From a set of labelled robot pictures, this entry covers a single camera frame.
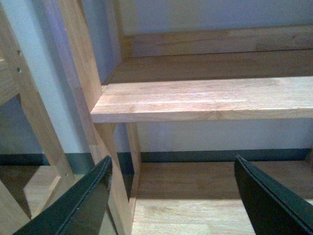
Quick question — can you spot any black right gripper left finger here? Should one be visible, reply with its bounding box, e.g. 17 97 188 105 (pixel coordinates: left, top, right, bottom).
16 156 112 235

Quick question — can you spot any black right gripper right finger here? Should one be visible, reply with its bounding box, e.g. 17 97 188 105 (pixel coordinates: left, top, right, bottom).
234 156 313 235

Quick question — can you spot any light wooden shelf unit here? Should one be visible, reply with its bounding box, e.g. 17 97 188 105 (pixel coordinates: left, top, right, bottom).
0 0 313 235

